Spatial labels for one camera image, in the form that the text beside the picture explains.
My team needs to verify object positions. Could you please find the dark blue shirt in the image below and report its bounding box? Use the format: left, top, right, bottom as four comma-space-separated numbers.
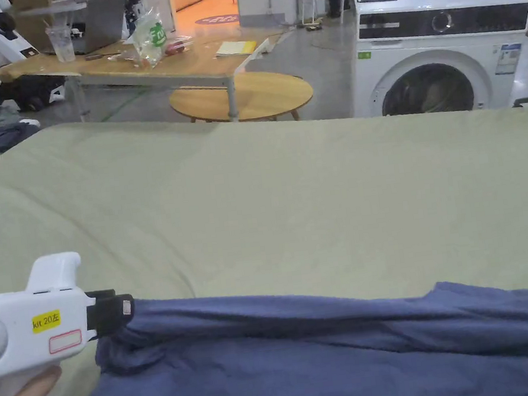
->
53, 253, 528, 396

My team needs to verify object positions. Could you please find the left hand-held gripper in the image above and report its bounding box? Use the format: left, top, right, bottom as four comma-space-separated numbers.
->
0, 244, 146, 396

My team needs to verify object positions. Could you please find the white washing machine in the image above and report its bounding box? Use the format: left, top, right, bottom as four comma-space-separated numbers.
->
340, 0, 528, 125

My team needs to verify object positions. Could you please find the round wooden low table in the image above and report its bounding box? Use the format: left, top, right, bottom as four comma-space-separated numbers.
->
167, 64, 317, 135

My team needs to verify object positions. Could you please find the rectangular wooden table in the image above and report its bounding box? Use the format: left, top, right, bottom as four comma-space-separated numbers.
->
0, 0, 292, 148

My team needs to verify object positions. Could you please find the bed with pale green sheet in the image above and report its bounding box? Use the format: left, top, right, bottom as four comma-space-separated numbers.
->
0, 70, 528, 396

